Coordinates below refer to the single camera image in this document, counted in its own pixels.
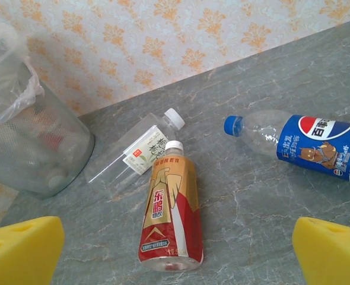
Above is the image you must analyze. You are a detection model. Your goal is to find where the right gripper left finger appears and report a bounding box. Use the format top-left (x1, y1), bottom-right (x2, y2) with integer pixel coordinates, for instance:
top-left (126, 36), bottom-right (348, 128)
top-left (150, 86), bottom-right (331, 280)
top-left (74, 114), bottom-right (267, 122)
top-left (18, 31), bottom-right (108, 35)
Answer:
top-left (0, 216), bottom-right (66, 285)

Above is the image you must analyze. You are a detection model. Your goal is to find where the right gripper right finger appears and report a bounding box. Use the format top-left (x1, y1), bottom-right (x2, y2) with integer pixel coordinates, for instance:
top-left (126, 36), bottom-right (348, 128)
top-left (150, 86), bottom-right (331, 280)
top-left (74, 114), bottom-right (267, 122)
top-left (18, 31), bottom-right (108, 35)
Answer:
top-left (291, 216), bottom-right (350, 285)

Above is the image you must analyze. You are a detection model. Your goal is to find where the blue label Pepsi bottle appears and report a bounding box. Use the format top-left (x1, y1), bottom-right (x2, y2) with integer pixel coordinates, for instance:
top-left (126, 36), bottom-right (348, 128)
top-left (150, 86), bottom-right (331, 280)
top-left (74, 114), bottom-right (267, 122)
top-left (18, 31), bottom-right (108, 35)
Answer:
top-left (223, 109), bottom-right (350, 191)

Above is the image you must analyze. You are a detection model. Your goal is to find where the gold and red drink bottle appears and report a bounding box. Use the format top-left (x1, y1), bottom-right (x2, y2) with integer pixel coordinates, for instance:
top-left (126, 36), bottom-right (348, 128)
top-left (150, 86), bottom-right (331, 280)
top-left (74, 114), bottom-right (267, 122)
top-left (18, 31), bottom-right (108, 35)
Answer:
top-left (137, 140), bottom-right (205, 273)

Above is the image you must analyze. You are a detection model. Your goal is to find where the clear bottle with white label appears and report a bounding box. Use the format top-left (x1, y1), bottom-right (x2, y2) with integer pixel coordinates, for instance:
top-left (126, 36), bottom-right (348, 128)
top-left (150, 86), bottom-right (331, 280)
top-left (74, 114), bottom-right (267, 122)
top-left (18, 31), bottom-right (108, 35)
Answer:
top-left (85, 107), bottom-right (186, 203)

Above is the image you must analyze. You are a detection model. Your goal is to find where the metal mesh waste bin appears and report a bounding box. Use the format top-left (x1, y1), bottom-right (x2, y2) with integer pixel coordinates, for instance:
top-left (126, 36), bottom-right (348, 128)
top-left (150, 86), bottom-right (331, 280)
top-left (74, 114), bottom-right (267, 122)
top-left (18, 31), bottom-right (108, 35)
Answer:
top-left (0, 23), bottom-right (96, 200)

